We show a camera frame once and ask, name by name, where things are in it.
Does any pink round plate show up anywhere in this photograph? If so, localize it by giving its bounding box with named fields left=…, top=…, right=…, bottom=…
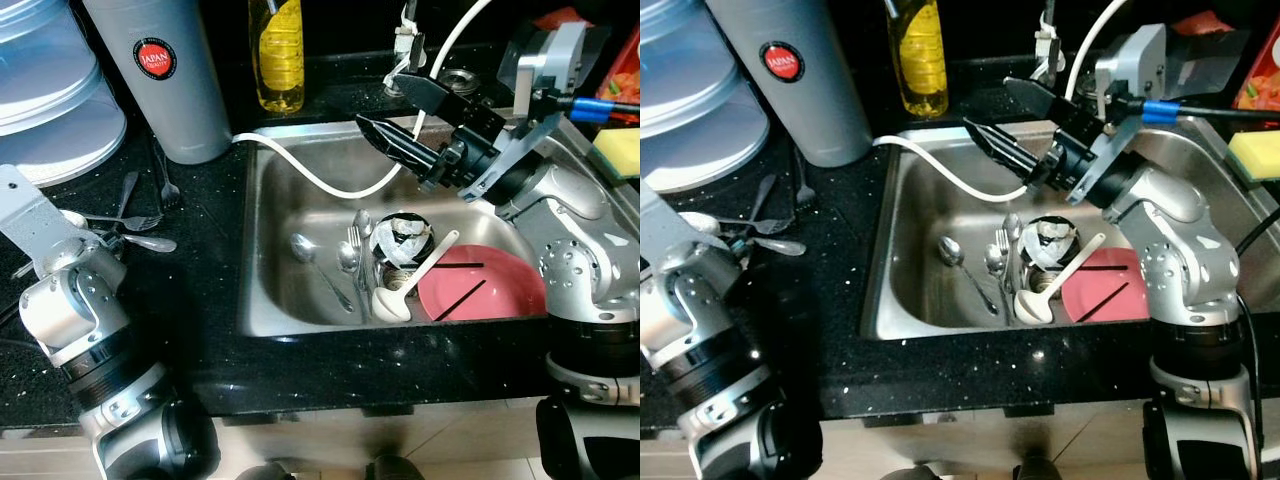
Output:
left=415, top=243, right=549, bottom=321
left=1060, top=247, right=1156, bottom=323

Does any red peach detergent bottle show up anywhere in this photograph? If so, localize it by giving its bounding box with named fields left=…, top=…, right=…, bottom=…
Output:
left=1235, top=35, right=1280, bottom=111
left=600, top=25, right=641, bottom=126

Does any white faucet fitting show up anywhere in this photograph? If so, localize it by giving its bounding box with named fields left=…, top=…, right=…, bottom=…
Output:
left=385, top=0, right=429, bottom=96
left=1030, top=0, right=1066, bottom=86

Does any white plastic ladle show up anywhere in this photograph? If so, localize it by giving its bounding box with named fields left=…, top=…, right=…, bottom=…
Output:
left=370, top=229, right=462, bottom=323
left=1013, top=232, right=1107, bottom=326

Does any yellow sponge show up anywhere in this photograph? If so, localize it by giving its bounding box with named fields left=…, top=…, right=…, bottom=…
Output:
left=1228, top=128, right=1280, bottom=186
left=590, top=125, right=641, bottom=181

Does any round metal counter ring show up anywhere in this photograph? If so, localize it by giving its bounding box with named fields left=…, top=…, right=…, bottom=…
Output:
left=440, top=68, right=486, bottom=96

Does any yellow dish soap bottle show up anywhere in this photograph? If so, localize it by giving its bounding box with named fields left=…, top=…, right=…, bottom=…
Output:
left=885, top=0, right=949, bottom=119
left=248, top=0, right=306, bottom=114

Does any white stacked plastic container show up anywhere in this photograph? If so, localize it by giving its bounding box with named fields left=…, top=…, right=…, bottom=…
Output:
left=640, top=0, right=771, bottom=196
left=0, top=0, right=128, bottom=188

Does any black robot right foot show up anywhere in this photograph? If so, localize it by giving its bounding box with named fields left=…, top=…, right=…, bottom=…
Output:
left=365, top=455, right=426, bottom=480
left=1010, top=458, right=1066, bottom=480

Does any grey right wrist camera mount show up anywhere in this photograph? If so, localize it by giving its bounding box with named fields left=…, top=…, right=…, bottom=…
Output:
left=465, top=22, right=593, bottom=203
left=1075, top=24, right=1168, bottom=206

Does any white flexible hose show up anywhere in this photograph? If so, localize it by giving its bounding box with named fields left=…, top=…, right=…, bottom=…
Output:
left=230, top=0, right=494, bottom=199
left=870, top=0, right=1134, bottom=201

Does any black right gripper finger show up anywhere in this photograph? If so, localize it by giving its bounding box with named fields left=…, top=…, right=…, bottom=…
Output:
left=385, top=72, right=471, bottom=126
left=355, top=115, right=446, bottom=179
left=1003, top=75, right=1081, bottom=127
left=963, top=117, right=1051, bottom=181

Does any black cable with blue tape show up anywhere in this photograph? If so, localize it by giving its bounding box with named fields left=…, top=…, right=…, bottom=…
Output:
left=540, top=92, right=641, bottom=125
left=1115, top=93, right=1280, bottom=421

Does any stainless steel sink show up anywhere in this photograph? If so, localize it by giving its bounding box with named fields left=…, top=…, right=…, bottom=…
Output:
left=238, top=110, right=641, bottom=339
left=860, top=112, right=1280, bottom=341

